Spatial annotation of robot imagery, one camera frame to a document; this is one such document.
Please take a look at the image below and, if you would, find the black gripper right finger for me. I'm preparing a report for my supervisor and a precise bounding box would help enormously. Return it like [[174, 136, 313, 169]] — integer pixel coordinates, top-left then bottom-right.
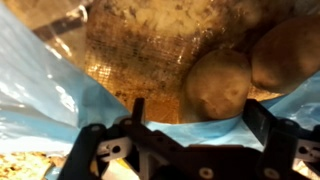
[[242, 98, 320, 180]]

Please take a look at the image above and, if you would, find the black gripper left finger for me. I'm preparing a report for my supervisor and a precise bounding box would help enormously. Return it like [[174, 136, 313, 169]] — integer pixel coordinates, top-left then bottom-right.
[[57, 97, 153, 180]]

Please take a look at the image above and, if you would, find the brown potato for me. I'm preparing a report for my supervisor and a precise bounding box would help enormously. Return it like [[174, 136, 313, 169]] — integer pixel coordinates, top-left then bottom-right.
[[181, 49, 253, 124], [251, 14, 320, 96]]

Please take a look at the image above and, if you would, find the clear and blue potato bag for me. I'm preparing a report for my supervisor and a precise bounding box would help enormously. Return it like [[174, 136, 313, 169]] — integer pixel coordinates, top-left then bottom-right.
[[0, 0, 320, 168]]

